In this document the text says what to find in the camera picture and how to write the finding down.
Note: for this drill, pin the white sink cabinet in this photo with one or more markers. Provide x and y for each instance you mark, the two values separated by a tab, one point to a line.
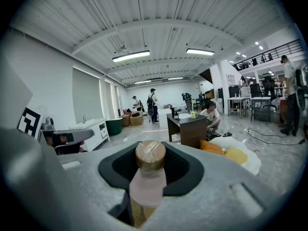
93	133

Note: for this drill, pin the orange cushion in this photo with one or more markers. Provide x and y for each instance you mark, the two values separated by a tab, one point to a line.
211	148

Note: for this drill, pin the bottle with wooden cap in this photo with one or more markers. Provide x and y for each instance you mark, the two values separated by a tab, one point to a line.
150	153

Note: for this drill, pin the small round metal object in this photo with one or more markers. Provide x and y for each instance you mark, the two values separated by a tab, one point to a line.
224	149

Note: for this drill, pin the black faucet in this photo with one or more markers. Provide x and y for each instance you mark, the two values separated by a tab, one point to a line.
172	112

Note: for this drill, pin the person's left hand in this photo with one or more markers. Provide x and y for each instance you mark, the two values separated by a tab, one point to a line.
63	139

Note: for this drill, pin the long ceiling light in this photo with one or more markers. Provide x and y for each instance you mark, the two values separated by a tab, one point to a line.
131	56
200	51
175	78
142	82

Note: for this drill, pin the white egg-shaped floor cushion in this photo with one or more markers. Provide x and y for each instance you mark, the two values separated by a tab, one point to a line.
240	153

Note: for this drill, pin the narrow grey window blind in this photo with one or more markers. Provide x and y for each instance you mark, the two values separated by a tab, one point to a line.
109	98

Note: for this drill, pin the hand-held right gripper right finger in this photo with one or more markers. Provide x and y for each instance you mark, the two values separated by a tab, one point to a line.
216	189

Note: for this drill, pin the yellow mug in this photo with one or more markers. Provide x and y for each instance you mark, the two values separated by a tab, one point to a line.
193	115

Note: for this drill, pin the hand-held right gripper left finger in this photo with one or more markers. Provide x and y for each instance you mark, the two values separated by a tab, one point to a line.
84	177

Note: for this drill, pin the red armchair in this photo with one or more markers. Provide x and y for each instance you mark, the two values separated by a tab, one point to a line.
127	113

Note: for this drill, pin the dark brown desk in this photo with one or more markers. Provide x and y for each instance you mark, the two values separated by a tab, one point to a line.
190	131

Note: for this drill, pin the wide grey window blind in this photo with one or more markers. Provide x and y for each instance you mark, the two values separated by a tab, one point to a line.
86	95

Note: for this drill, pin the dark staircase underside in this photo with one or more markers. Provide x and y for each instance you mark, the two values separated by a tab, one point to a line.
206	75

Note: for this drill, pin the white rectangular block table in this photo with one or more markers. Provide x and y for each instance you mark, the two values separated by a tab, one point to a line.
163	119

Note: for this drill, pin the black soap bottle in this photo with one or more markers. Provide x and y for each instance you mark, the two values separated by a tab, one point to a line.
176	115

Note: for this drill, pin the white framed wall picture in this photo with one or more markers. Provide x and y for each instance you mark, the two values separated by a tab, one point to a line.
230	79

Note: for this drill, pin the chrome faucet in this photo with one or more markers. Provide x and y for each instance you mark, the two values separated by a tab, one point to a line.
84	119

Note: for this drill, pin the silver dome gripper camera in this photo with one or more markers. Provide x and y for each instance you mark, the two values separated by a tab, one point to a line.
48	124

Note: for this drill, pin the black mezzanine railing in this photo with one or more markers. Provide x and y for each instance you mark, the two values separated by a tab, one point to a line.
269	54

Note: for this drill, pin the black-framed white-top table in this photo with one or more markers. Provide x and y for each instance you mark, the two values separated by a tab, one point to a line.
261	100

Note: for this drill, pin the black office chair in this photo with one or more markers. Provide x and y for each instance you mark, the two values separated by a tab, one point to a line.
269	88

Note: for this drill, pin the dark green round armchair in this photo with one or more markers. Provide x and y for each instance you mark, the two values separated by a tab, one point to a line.
114	127

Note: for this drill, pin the white sink basin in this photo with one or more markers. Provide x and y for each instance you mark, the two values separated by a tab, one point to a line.
184	116

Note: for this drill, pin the brown cardboard box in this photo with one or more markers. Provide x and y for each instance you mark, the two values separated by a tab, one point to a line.
136	119
125	121

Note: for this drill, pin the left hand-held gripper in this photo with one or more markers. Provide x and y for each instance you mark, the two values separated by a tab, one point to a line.
29	124

